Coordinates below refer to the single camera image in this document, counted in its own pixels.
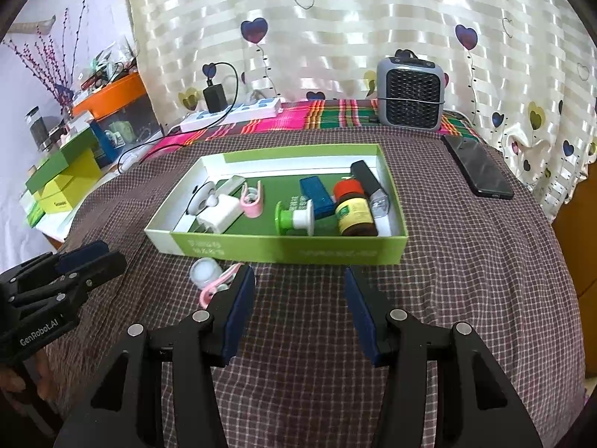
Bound round button remote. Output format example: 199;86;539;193
185;182;220;215

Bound purple flower branches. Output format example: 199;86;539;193
2;0;91;113

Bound black power adapter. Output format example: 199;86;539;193
203;81;228;113

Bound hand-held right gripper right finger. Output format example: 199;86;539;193
344;266;544;448

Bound grey mini heater fan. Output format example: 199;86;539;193
375;49;446;132

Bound blue lighter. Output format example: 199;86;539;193
299;176;335;218

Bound pink clip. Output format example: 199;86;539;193
200;264;243;304
239;183;266;218

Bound white power strip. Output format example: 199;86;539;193
179;98;283;134

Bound green and white cardboard box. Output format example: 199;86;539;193
144;144;409;266

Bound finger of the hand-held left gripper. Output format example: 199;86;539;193
52;241;109;275
58;251;128;291

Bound wooden cabinet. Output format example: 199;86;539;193
553;163;597;299

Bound green and white spool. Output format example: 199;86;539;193
274;198;315;236

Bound white plug charger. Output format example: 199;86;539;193
196;195;243;234

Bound black cable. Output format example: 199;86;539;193
116;62;241;173

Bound silver rectangular bar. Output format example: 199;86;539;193
215;176;246;197

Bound person's left hand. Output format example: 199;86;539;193
0;350;54;402

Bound black lighter with clear cap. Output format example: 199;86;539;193
350;160;390;218

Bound orange lid storage bin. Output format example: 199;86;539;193
72;72;164;150

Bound heart print curtain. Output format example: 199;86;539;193
124;0;597;220

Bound yellow box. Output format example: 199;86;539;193
35;149;103;213

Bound colourful striped blanket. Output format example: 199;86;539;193
144;98;490;159

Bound brown checkered cloth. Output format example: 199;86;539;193
44;126;586;448

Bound blue picture box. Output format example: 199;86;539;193
91;121;123;159

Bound small clear round jar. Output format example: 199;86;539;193
189;259;225;290

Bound black smartphone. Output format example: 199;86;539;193
441;134;515;200

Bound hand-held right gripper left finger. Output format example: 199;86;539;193
53;265;256;448

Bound brown medicine bottle red cap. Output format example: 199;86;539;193
332;180;378;237

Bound glass jar with black lid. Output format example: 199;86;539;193
25;107;46;141

